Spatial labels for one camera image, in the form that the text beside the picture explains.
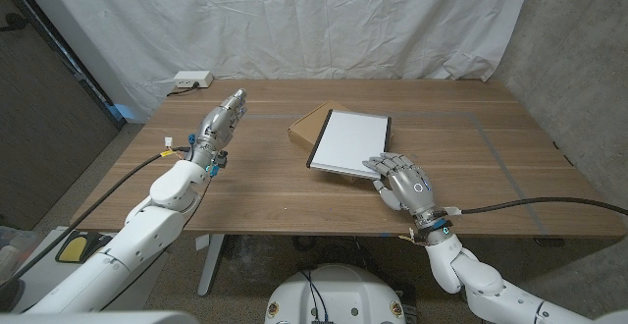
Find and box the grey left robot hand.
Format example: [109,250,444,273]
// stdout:
[188,87,248,169]

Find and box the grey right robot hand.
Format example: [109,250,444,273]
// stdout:
[361,151,448,228]

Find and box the small black-framed whiteboard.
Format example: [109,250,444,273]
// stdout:
[306,109,393,181]

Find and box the flat cardboard packing box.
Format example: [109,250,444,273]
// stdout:
[287,100,394,184]

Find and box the white power strip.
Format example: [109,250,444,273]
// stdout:
[173,70,215,89]

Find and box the small blue floor object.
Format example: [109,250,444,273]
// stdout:
[108,102,133,122]

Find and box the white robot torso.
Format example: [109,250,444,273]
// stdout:
[264,263,407,324]

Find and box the white wrinkled backdrop cloth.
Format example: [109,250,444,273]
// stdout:
[38,0,537,122]

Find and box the white metal table leg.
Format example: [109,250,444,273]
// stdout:
[197,234,226,297]

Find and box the dark brown partition panel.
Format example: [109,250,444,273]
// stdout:
[0,0,127,232]

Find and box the yellow black foot pedal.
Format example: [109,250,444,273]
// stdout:
[55,232,113,265]

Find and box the white floor platform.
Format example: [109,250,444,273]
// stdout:
[9,225,168,313]

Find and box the clear plastic container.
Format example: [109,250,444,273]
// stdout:
[0,225,38,281]

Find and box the black power strip cable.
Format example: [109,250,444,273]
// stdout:
[165,81,200,98]

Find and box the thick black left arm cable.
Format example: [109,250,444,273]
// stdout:
[0,136,192,291]

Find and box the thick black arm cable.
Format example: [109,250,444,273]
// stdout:
[444,195,628,217]
[0,136,192,291]

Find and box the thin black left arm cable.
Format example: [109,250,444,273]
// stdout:
[184,174,215,227]

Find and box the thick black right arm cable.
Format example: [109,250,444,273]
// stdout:
[444,195,628,217]

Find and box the black torso cable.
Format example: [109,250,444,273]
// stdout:
[299,269,321,323]

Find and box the blue torso cable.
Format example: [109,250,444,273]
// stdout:
[311,277,329,323]

